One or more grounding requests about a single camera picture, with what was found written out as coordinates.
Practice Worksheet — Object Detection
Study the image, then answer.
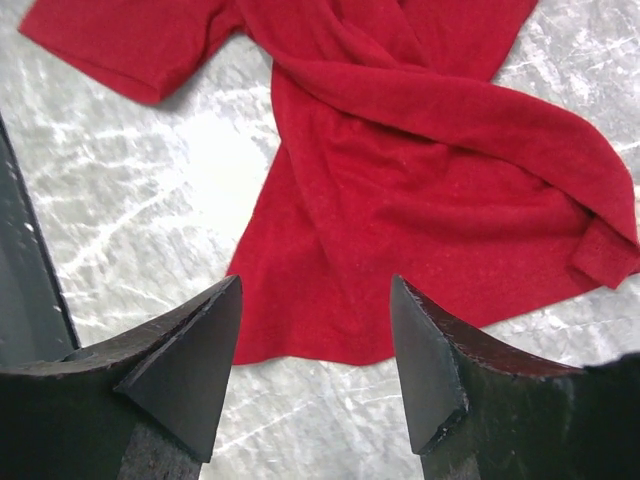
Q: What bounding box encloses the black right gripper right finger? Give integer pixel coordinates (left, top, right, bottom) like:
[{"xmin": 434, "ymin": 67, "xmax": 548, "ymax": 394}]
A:
[{"xmin": 390, "ymin": 276, "xmax": 639, "ymax": 479}]

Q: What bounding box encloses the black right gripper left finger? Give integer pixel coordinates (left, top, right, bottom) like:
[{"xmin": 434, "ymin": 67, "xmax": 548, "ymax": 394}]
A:
[{"xmin": 1, "ymin": 275, "xmax": 243, "ymax": 479}]

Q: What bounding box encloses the red t shirt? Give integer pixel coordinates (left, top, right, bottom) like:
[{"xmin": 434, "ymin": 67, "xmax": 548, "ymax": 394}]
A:
[{"xmin": 20, "ymin": 0, "xmax": 639, "ymax": 365}]

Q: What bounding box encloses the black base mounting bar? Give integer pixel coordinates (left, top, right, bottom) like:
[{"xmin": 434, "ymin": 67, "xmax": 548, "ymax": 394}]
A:
[{"xmin": 1, "ymin": 126, "xmax": 79, "ymax": 367}]

